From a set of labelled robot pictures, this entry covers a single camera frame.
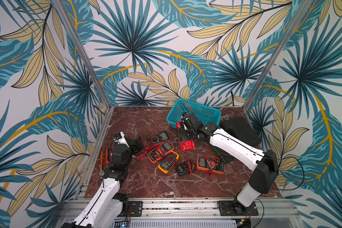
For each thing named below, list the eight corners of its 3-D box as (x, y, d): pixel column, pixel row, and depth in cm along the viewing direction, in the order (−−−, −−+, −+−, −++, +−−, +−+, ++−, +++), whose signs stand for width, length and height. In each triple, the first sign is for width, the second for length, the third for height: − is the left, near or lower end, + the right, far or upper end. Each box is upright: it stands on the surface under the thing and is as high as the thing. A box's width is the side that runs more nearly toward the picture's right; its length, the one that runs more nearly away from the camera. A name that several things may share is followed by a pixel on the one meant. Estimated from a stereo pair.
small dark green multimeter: (181, 178, 85) (181, 176, 81) (175, 169, 88) (176, 167, 85) (194, 170, 88) (195, 167, 85) (189, 161, 91) (189, 158, 88)
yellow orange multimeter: (157, 168, 88) (156, 166, 85) (170, 151, 96) (170, 148, 93) (166, 175, 86) (166, 173, 83) (179, 157, 93) (179, 154, 90)
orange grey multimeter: (195, 168, 89) (196, 166, 85) (197, 158, 93) (198, 155, 89) (222, 176, 86) (225, 173, 83) (223, 164, 91) (225, 162, 87)
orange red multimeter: (152, 165, 89) (152, 163, 86) (146, 156, 93) (145, 154, 90) (174, 149, 96) (174, 147, 93) (168, 142, 100) (167, 139, 97)
